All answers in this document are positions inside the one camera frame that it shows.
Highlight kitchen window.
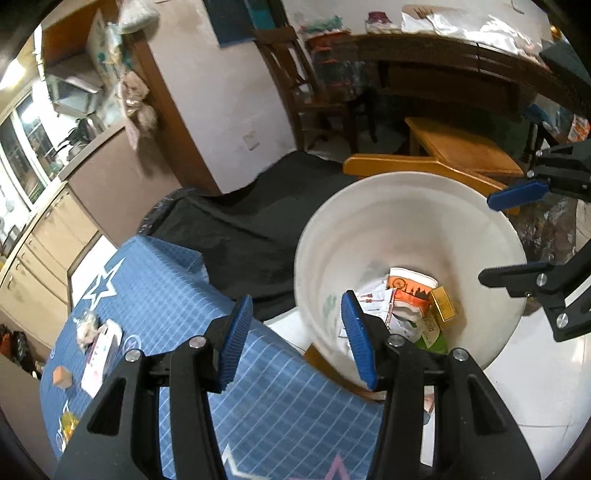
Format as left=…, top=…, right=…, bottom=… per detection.
left=0, top=88, right=57, bottom=209

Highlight beige kitchen base cabinets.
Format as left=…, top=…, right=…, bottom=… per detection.
left=0, top=182, right=101, bottom=343

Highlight white red-printed paper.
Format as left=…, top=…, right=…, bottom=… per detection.
left=339, top=282, right=394, bottom=340

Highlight black cloth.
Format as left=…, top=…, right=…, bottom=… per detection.
left=137, top=151, right=366, bottom=325

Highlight hanging clear plastic bag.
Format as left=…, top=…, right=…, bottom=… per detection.
left=117, top=0, right=160, bottom=34

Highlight steel range hood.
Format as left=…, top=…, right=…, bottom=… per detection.
left=44, top=69, right=100, bottom=114

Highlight green plastic wrap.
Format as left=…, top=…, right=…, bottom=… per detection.
left=299, top=15, right=345, bottom=37

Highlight dark wooden table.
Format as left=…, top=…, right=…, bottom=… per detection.
left=304, top=27, right=579, bottom=123

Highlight green white long package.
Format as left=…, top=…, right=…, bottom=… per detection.
left=413, top=322, right=450, bottom=355

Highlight hanging cloth bags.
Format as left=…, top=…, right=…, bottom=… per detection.
left=117, top=68, right=160, bottom=151

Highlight light wooden stool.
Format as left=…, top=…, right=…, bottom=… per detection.
left=404, top=116, right=526, bottom=177

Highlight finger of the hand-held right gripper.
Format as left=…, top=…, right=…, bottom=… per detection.
left=487, top=142, right=591, bottom=214
left=479, top=237, right=591, bottom=343

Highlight wooden cabinet above hood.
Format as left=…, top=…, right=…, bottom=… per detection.
left=34, top=0, right=122, bottom=80

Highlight black bags on floor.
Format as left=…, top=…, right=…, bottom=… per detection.
left=0, top=323, right=38, bottom=377

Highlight white plastic bucket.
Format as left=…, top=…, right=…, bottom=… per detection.
left=293, top=172, right=530, bottom=394

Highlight yellow plastic wrapper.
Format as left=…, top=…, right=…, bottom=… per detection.
left=59, top=412, right=82, bottom=445

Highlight yellow cardboard box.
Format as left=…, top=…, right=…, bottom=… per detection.
left=429, top=285, right=458, bottom=325

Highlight clear bag of waste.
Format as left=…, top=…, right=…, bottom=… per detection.
left=516, top=198, right=579, bottom=271

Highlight clear wrapper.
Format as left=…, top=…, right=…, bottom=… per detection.
left=74, top=311, right=100, bottom=348

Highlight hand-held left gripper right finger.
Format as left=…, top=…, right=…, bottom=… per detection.
left=341, top=290, right=542, bottom=480

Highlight blue star tablecloth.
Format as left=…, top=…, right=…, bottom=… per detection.
left=39, top=235, right=394, bottom=480

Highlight orange white snack packet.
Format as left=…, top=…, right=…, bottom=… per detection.
left=385, top=267, right=440, bottom=334

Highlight orange white plastic bag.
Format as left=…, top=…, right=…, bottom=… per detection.
left=569, top=114, right=591, bottom=143

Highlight dark wooden chair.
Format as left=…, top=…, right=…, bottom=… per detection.
left=252, top=25, right=366, bottom=154

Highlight dark blue-framed window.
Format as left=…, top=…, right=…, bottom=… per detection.
left=205, top=0, right=290, bottom=49

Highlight beige counter end cabinet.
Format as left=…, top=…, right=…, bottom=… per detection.
left=59, top=124, right=186, bottom=252

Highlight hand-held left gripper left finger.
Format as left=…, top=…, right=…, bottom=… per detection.
left=54, top=294, right=254, bottom=480

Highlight red-capped jar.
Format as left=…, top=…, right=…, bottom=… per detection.
left=367, top=10, right=399, bottom=32

